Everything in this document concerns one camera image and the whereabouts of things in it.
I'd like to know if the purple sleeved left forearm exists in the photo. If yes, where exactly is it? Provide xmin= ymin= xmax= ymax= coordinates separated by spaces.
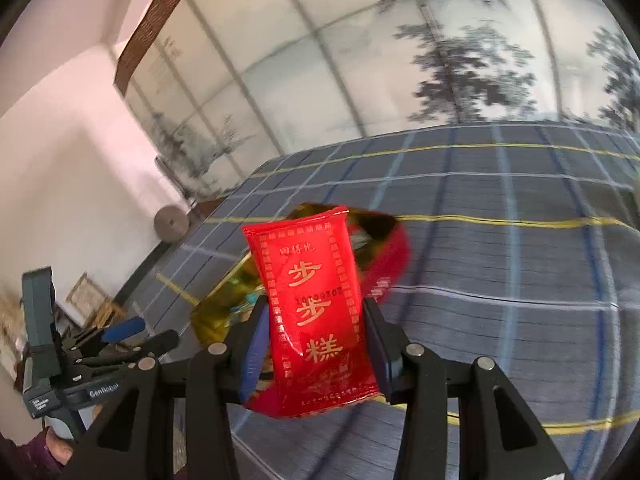
xmin=0 ymin=432 xmax=63 ymax=480

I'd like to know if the red and gold tin box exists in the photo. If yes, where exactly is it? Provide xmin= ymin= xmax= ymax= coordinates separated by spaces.
xmin=190 ymin=202 xmax=412 ymax=348

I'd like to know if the wooden picture frame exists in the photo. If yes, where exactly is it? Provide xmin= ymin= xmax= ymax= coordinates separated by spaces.
xmin=65 ymin=272 xmax=113 ymax=328

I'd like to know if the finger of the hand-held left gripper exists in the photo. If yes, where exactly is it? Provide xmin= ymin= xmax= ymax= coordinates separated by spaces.
xmin=70 ymin=316 xmax=147 ymax=348
xmin=80 ymin=329 xmax=181 ymax=366

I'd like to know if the person's left hand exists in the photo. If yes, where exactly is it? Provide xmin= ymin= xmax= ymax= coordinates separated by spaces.
xmin=44 ymin=427 xmax=76 ymax=466

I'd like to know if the blue plaid tablecloth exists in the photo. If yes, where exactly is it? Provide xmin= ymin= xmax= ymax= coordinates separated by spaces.
xmin=115 ymin=120 xmax=640 ymax=480

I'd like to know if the red snack packet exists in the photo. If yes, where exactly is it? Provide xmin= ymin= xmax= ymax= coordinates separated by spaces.
xmin=241 ymin=205 xmax=381 ymax=418

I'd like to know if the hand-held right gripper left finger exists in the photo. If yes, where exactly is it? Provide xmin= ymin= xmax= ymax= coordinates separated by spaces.
xmin=62 ymin=295 xmax=271 ymax=480

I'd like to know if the grey stone disc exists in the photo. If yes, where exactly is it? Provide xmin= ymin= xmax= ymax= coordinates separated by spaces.
xmin=152 ymin=204 xmax=192 ymax=243

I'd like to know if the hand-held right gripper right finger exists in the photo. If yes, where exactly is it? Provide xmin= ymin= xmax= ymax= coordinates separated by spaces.
xmin=362 ymin=296 xmax=573 ymax=480

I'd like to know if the painted tree folding screen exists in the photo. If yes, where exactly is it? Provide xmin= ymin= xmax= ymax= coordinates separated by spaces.
xmin=122 ymin=0 xmax=640 ymax=198

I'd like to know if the brown brick arch beam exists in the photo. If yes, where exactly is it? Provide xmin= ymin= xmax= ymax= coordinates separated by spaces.
xmin=114 ymin=0 xmax=223 ymax=97

